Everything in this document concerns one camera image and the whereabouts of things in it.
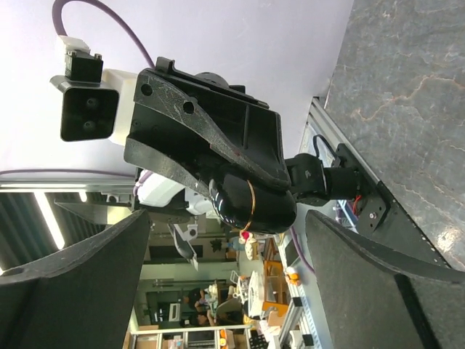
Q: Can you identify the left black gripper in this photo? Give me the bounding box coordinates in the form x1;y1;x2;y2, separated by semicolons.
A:
124;57;291;204

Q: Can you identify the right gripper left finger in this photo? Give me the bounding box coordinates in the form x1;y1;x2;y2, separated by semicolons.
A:
1;210;150;348

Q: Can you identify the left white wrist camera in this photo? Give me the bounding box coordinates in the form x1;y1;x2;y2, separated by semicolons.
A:
50;35;137;145

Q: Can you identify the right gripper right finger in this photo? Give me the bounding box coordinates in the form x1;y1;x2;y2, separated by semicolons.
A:
305;210;464;348

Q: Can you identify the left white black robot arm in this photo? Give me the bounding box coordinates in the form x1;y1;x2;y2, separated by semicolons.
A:
124;57;362;226

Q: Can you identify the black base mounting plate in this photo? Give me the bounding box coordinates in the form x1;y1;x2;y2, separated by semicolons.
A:
336;143;450;268

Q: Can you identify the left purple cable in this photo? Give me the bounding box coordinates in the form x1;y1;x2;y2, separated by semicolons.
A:
50;0;157;72

